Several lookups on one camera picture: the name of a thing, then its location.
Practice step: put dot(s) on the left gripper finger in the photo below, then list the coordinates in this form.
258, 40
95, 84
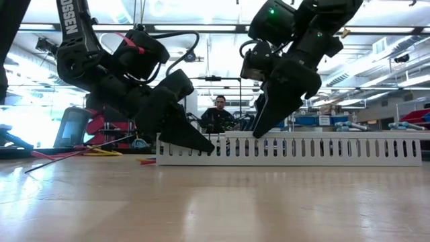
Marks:
181, 134

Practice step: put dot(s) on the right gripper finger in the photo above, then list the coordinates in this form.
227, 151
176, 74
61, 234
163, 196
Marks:
314, 85
275, 107

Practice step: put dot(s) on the black zip tie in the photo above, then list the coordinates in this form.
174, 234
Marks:
77, 154

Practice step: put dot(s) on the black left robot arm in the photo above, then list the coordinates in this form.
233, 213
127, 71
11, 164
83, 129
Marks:
77, 60

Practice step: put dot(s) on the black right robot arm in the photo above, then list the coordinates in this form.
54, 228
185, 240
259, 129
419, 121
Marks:
302, 20

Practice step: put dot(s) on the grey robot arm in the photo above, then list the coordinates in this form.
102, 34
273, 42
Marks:
349, 126
403, 126

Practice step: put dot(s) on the blue bin shelf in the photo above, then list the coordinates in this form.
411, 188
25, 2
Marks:
312, 121

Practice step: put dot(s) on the person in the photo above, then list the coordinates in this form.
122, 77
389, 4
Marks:
218, 116

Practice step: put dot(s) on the red machine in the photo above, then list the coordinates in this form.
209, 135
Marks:
95, 124

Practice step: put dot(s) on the grey chair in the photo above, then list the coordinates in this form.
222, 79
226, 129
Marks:
72, 127

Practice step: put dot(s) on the black ceiling fixture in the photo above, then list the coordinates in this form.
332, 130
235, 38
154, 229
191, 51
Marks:
401, 58

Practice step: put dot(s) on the red and blue bin rack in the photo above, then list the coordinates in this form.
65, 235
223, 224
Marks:
415, 116

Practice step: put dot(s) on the black rectangular stand frame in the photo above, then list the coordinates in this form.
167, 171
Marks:
240, 97

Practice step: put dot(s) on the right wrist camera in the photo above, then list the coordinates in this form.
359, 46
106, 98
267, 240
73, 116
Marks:
255, 62

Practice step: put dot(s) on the black ceiling camera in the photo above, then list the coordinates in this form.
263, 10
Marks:
192, 56

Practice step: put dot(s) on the black frame-mounted device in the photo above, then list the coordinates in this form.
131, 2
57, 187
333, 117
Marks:
43, 45

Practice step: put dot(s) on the black angled frame bracket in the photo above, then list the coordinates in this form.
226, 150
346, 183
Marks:
13, 139

